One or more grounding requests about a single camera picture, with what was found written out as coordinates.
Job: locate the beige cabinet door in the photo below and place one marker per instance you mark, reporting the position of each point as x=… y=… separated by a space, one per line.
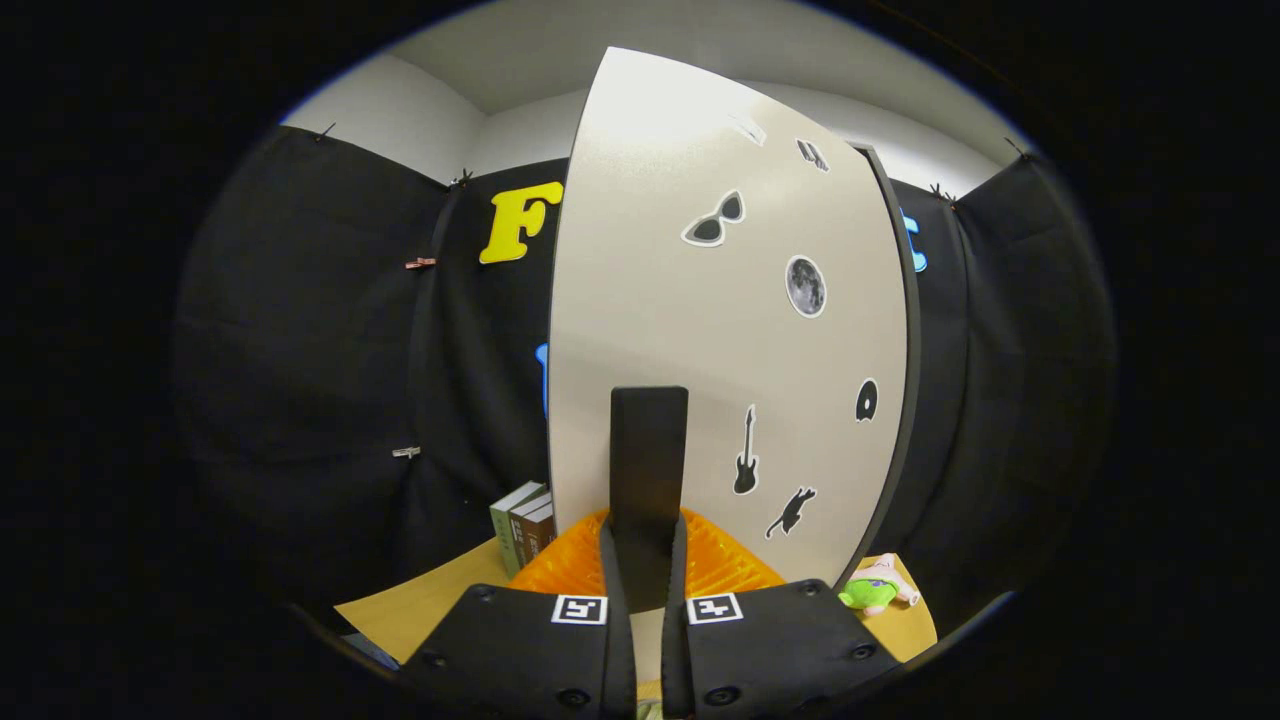
x=650 y=250

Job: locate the black cloth clip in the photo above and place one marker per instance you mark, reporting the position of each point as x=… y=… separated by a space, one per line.
x=1018 y=150
x=940 y=192
x=325 y=130
x=462 y=178

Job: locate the green and pink plush toy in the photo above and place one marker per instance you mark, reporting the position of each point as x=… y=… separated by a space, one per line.
x=868 y=592

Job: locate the black backdrop cloth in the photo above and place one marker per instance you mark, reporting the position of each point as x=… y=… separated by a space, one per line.
x=300 y=350

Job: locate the red cloth clip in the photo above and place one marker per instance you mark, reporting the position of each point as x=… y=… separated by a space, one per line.
x=420 y=263

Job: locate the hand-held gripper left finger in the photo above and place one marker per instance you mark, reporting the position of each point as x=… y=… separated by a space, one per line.
x=620 y=650

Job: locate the grey cabinet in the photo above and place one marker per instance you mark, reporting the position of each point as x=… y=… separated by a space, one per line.
x=914 y=340

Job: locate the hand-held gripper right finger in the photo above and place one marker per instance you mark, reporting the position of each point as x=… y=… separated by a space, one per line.
x=676 y=650

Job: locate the green book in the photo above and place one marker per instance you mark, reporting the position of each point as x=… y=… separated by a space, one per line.
x=508 y=535

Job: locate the brown book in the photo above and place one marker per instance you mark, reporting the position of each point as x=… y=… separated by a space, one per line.
x=522 y=535
x=540 y=535

